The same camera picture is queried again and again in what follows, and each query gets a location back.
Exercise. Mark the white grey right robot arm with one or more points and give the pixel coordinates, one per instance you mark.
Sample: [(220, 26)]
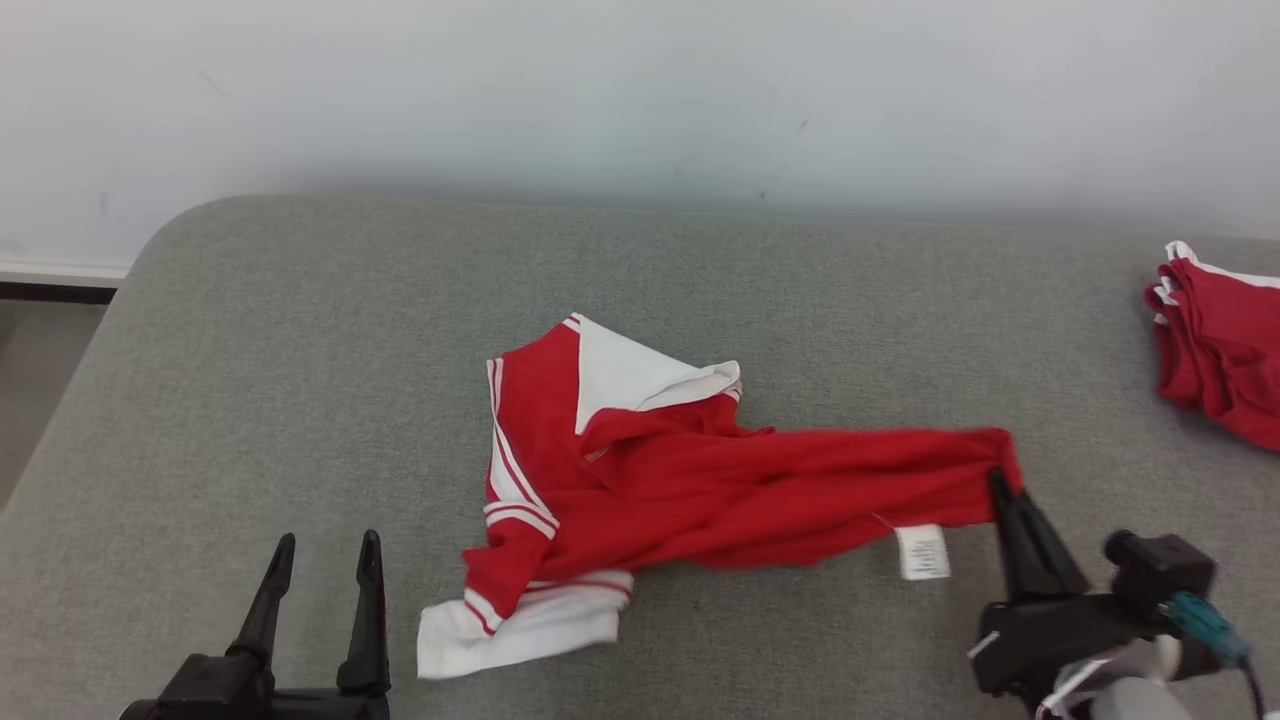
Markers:
[(1140, 702)]

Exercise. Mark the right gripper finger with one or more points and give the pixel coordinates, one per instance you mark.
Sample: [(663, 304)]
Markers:
[(1015, 560), (1050, 565)]

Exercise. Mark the red and white shirt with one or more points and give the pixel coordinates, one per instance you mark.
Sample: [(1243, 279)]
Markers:
[(700, 490)]

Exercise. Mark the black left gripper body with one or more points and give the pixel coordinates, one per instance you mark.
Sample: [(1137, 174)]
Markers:
[(330, 706)]

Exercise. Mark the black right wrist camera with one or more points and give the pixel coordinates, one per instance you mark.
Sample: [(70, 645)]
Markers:
[(1160, 570)]

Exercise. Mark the white wall baseboard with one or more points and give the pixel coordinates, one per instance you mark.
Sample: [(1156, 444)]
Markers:
[(60, 272)]

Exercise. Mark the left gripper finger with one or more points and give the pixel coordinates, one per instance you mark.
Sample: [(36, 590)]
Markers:
[(265, 620), (368, 640)]

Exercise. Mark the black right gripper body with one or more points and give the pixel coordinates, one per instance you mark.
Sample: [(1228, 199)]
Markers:
[(1060, 630)]

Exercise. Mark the folded red garment pile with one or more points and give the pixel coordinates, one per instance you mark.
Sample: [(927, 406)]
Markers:
[(1220, 340)]

